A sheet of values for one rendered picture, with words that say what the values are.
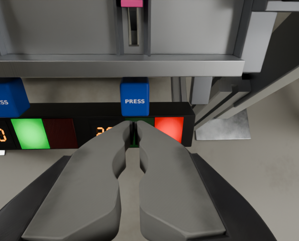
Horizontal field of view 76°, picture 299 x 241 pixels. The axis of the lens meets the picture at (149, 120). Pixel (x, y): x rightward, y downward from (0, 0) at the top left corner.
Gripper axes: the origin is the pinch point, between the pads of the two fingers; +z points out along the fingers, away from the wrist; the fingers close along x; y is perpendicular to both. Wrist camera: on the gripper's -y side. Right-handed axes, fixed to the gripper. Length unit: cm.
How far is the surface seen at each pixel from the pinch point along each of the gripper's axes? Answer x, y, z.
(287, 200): 62, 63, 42
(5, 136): -13.3, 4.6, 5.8
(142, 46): 0.6, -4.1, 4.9
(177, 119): 4.1, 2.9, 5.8
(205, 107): 10.2, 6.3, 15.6
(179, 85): 12.0, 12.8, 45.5
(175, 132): 4.0, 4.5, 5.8
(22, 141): -11.8, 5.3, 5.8
